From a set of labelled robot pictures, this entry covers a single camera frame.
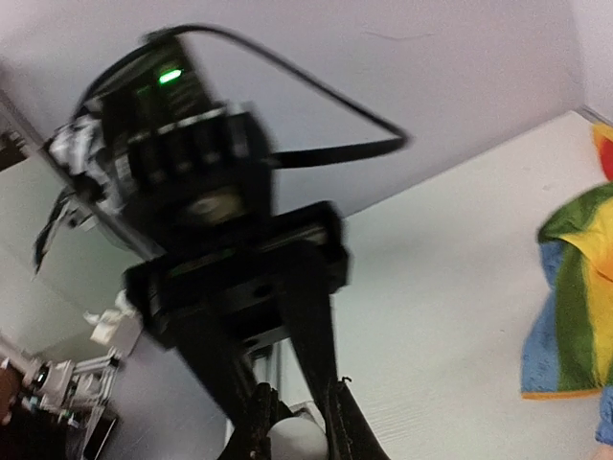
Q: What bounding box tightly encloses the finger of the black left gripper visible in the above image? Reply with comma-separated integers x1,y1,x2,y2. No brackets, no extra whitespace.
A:
281,282,353,459
175,330,278,459

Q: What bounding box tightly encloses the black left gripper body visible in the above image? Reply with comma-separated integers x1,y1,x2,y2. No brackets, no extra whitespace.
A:
71,34,348,348

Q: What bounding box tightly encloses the white nail polish cap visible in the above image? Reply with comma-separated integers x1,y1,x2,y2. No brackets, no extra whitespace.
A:
268,417,329,460

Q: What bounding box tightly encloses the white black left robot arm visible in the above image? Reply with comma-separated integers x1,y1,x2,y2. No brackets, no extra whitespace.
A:
43,24,407,459

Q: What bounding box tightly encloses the black smartphone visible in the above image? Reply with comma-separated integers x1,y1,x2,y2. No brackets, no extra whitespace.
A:
81,415,118,460

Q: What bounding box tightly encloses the white box with tissue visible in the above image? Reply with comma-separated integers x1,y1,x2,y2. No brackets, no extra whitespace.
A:
83,289,143,357

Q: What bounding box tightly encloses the person's hand in background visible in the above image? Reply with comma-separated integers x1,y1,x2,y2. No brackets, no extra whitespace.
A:
0,367,22,425

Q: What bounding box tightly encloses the rainbow striped cloth sleeve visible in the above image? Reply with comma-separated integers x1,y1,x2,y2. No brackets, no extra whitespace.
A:
520,122,613,445

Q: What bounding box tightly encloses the aluminium extrusion frame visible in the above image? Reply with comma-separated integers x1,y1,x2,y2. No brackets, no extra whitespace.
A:
12,354,121,418

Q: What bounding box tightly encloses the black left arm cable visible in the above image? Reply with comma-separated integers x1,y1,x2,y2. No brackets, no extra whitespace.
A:
85,23,416,169

